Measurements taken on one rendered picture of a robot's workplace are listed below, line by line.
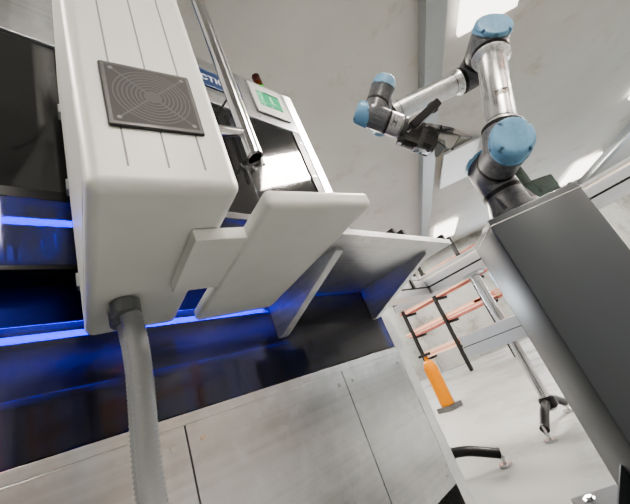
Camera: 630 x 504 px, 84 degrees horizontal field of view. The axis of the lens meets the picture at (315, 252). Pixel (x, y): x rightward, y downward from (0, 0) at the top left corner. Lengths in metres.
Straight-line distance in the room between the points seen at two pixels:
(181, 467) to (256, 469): 0.18
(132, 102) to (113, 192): 0.14
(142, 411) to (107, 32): 0.56
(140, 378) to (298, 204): 0.38
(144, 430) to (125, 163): 0.40
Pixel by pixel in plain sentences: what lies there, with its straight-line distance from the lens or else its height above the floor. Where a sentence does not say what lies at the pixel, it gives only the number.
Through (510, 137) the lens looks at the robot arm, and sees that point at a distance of 1.12.
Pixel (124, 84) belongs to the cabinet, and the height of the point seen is 0.96.
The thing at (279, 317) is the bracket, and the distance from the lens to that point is 1.11.
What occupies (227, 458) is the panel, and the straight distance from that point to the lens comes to 0.97.
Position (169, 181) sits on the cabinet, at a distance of 0.46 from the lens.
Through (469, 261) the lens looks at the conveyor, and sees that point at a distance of 2.17.
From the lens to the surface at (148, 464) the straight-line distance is 0.66.
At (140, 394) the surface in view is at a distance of 0.66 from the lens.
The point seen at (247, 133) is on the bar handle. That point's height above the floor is 0.92.
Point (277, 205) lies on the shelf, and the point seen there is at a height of 0.78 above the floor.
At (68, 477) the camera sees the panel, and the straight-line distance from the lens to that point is 0.87.
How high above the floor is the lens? 0.52
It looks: 22 degrees up
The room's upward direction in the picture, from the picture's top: 22 degrees counter-clockwise
